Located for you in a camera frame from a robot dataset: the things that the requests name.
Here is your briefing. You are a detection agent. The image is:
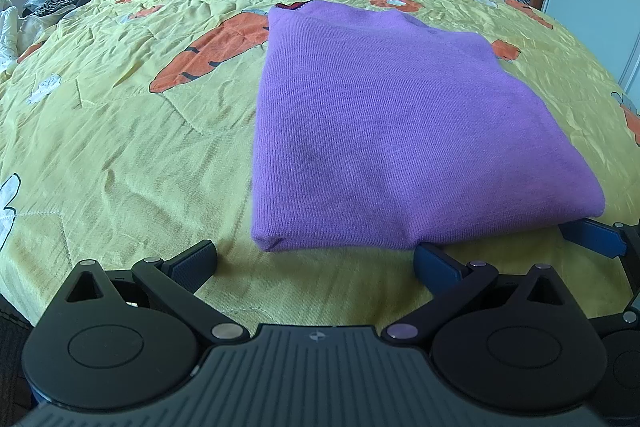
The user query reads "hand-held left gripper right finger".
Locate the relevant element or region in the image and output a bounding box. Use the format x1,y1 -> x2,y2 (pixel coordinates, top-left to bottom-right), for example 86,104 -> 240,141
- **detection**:
381,242 -> 571,348

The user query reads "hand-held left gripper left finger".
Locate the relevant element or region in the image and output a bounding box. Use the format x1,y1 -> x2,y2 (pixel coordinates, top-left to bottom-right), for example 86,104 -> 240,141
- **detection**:
65,239 -> 251,348

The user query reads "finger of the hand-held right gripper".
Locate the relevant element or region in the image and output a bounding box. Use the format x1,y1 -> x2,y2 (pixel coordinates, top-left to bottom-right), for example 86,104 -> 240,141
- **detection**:
557,218 -> 640,303

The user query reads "purple knit sweater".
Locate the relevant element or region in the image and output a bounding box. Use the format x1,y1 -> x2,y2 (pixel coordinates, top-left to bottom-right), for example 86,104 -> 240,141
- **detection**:
250,1 -> 607,253

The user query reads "yellow carrot print quilt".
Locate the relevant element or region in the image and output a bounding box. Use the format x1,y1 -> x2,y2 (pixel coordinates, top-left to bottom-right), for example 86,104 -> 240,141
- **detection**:
0,0 -> 640,333

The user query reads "black white zigzag cloth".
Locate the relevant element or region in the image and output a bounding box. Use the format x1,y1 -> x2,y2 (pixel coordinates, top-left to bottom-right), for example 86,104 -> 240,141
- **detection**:
22,0 -> 81,16

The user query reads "white puffy jacket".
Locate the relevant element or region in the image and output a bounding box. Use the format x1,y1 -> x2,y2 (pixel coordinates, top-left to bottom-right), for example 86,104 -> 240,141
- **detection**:
0,0 -> 32,72

